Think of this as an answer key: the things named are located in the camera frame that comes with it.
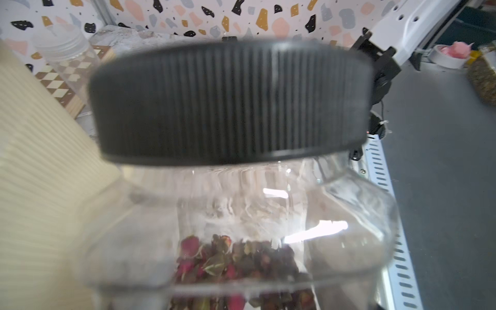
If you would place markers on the cream ribbed trash bin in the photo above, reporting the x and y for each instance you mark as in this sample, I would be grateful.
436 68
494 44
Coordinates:
49 166

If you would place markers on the white tape roll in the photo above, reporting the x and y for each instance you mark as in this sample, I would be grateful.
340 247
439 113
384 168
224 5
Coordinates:
452 56

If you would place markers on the bag of dried flowers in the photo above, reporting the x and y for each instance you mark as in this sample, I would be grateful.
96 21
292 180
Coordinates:
481 73

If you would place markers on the black round jar lid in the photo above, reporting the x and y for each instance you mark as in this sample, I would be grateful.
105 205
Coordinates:
230 103

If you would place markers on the wooden folding chess board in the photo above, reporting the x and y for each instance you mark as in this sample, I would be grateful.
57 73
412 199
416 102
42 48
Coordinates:
61 87

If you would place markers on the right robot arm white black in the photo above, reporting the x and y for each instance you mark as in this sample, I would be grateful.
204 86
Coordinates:
391 43

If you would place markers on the black lid brown jar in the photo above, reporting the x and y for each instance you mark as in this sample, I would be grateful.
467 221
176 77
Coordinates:
300 234

